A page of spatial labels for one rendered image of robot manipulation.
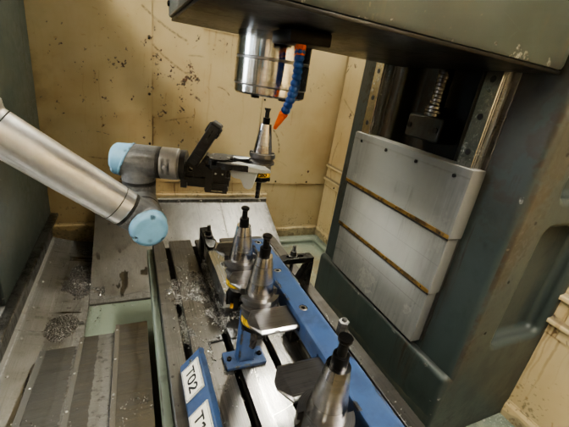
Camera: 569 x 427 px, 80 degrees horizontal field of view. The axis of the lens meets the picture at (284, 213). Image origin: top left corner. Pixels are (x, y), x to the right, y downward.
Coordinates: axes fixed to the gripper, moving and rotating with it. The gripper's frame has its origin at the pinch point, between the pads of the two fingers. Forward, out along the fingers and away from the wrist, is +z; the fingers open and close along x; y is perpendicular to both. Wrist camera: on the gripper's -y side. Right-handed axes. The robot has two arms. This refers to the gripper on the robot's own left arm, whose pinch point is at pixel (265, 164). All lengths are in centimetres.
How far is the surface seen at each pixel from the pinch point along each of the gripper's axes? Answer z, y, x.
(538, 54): 44, -29, 20
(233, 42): -16, -33, -101
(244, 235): -3.8, 7.1, 25.4
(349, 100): 48, -14, -113
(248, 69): -5.9, -20.7, 6.5
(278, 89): 0.6, -17.7, 8.0
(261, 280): -0.7, 9.2, 36.1
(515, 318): 77, 36, 6
